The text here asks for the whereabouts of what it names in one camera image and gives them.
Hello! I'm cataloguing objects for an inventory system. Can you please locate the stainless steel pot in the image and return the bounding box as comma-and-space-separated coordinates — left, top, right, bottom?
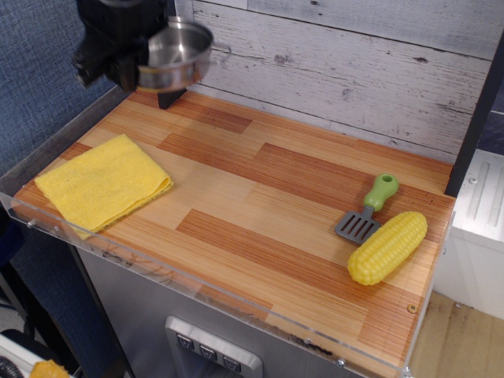
136, 17, 232, 93

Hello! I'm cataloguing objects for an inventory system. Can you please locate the green handled grey spatula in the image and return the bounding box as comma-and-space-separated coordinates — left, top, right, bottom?
335, 173, 399, 245

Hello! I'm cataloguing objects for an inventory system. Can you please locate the stainless steel cabinet front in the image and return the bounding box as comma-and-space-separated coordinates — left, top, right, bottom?
78, 250, 357, 377

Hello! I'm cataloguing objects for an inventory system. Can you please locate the yellow folded cloth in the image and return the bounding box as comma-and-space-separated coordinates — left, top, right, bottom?
35, 135, 173, 240

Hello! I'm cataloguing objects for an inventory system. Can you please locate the clear acrylic front guard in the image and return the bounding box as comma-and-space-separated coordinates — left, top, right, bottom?
1, 187, 416, 377

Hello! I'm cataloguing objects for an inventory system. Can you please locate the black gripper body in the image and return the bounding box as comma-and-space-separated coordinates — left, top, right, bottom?
76, 1, 169, 59

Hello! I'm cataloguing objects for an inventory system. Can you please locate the dark vertical right post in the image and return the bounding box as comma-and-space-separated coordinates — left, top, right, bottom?
444, 35, 503, 197

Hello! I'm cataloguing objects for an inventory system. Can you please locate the white ribbed sink unit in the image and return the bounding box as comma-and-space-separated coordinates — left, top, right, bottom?
433, 150, 503, 319

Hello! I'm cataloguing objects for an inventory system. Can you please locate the silver button control panel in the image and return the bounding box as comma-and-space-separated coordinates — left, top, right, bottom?
165, 315, 264, 377

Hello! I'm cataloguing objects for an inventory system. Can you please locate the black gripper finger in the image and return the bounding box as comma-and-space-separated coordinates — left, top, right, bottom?
110, 54, 148, 93
72, 39, 117, 87

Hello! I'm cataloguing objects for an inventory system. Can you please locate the yellow plastic corn cob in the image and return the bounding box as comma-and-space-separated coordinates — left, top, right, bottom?
347, 211, 428, 286

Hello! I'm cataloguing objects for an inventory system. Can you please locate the yellow object bottom left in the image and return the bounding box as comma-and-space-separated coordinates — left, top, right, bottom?
29, 360, 70, 378

